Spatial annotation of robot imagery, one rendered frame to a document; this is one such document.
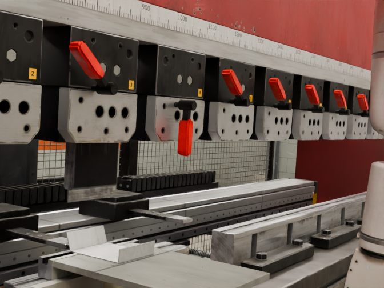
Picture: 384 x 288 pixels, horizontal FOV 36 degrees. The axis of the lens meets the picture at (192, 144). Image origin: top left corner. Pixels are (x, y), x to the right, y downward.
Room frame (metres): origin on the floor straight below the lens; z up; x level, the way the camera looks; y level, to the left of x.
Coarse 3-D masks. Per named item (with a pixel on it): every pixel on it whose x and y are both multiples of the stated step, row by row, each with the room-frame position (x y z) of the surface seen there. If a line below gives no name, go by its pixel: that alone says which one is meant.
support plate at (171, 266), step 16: (80, 256) 0.88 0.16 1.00; (160, 256) 0.91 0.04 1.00; (176, 256) 0.92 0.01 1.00; (192, 256) 0.92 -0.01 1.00; (80, 272) 0.82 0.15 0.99; (96, 272) 0.80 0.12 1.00; (112, 272) 0.80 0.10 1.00; (128, 272) 0.81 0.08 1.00; (144, 272) 0.81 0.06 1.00; (160, 272) 0.82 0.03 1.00; (176, 272) 0.82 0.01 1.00; (192, 272) 0.83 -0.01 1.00; (208, 272) 0.83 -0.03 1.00; (224, 272) 0.84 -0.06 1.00; (240, 272) 0.84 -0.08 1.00; (256, 272) 0.85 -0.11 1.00
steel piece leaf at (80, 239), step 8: (72, 232) 0.92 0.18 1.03; (80, 232) 0.93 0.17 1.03; (88, 232) 0.95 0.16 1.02; (96, 232) 0.96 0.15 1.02; (104, 232) 0.98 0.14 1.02; (72, 240) 0.91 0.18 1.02; (80, 240) 0.93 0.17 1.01; (88, 240) 0.94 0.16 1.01; (96, 240) 0.95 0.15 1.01; (104, 240) 0.97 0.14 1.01; (72, 248) 0.91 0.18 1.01; (80, 248) 0.92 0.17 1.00
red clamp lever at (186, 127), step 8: (176, 104) 1.03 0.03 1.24; (184, 104) 1.01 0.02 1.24; (192, 104) 1.01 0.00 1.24; (184, 112) 1.02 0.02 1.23; (184, 120) 1.01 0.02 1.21; (184, 128) 1.01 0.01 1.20; (192, 128) 1.02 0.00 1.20; (184, 136) 1.01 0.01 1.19; (192, 136) 1.02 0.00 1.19; (184, 144) 1.01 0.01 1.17; (184, 152) 1.01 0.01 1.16
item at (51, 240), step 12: (0, 204) 1.09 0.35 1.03; (0, 216) 1.02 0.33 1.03; (12, 216) 1.04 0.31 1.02; (24, 216) 1.05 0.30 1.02; (36, 216) 1.07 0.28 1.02; (0, 228) 1.01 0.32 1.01; (12, 228) 1.03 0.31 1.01; (24, 228) 1.03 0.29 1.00; (36, 228) 1.07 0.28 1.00; (0, 240) 1.01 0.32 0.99; (36, 240) 0.97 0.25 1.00; (48, 240) 0.95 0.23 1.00; (60, 240) 0.96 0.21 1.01
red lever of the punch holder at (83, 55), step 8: (72, 48) 0.79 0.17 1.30; (80, 48) 0.79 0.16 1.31; (88, 48) 0.80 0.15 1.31; (80, 56) 0.80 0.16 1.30; (88, 56) 0.80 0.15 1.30; (80, 64) 0.81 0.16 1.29; (88, 64) 0.80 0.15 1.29; (96, 64) 0.81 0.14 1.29; (88, 72) 0.82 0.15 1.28; (96, 72) 0.81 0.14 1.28; (96, 80) 0.83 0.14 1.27; (104, 80) 0.83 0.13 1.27; (96, 88) 0.85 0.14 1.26; (104, 88) 0.84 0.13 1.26; (112, 88) 0.84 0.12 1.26
